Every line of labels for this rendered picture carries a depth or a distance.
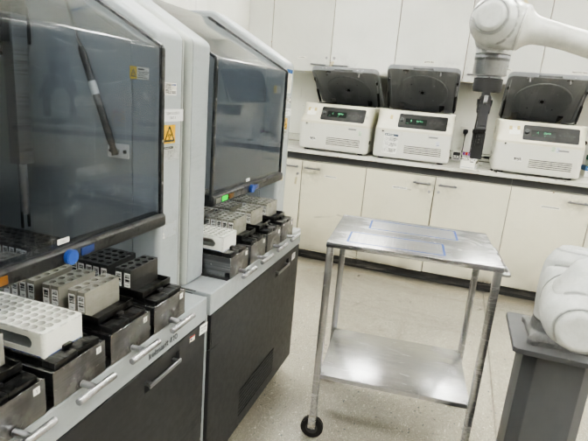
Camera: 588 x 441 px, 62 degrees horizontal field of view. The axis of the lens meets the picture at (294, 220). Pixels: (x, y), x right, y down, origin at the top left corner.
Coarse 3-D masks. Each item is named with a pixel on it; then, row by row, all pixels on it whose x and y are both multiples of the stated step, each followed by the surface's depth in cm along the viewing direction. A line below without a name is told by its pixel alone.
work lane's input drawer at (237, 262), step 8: (232, 248) 157; (240, 248) 158; (208, 256) 154; (216, 256) 153; (224, 256) 153; (232, 256) 153; (240, 256) 158; (208, 264) 154; (216, 264) 153; (224, 264) 152; (232, 264) 153; (240, 264) 159; (232, 272) 154; (248, 272) 156
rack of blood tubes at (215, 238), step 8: (208, 232) 156; (216, 232) 157; (224, 232) 158; (232, 232) 159; (208, 240) 166; (216, 240) 153; (224, 240) 153; (232, 240) 159; (208, 248) 155; (216, 248) 154; (224, 248) 154
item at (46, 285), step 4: (80, 268) 115; (68, 272) 112; (72, 272) 112; (76, 272) 112; (60, 276) 109; (64, 276) 109; (68, 276) 109; (52, 280) 107; (56, 280) 107; (60, 280) 107; (44, 284) 105; (48, 284) 104; (44, 288) 105; (48, 288) 104; (44, 292) 105; (48, 292) 105; (44, 296) 105; (48, 296) 105; (44, 300) 106; (48, 300) 105
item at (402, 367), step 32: (352, 224) 199; (384, 224) 203; (416, 224) 208; (416, 256) 166; (448, 256) 167; (480, 256) 170; (320, 320) 180; (320, 352) 183; (352, 352) 206; (384, 352) 208; (416, 352) 210; (448, 352) 213; (480, 352) 169; (352, 384) 185; (384, 384) 184; (416, 384) 186; (448, 384) 188
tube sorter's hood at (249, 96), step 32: (160, 0) 166; (224, 32) 186; (224, 64) 143; (256, 64) 167; (224, 96) 146; (256, 96) 169; (224, 128) 150; (256, 128) 173; (224, 160) 153; (256, 160) 178; (224, 192) 155
